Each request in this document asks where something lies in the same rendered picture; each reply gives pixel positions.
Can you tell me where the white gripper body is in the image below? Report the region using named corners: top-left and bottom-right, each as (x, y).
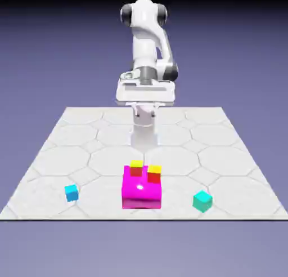
top-left (115, 78), bottom-right (177, 108)

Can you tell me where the small orange cube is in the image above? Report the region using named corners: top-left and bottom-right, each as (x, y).
top-left (147, 164), bottom-right (163, 185)
top-left (130, 159), bottom-right (145, 177)

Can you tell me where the small teal cube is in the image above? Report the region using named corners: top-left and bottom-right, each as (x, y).
top-left (192, 190), bottom-right (214, 214)

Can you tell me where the small blue cube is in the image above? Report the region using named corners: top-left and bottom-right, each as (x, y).
top-left (64, 184), bottom-right (80, 203)

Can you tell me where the large magenta box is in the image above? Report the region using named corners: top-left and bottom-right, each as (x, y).
top-left (121, 164), bottom-right (163, 210)

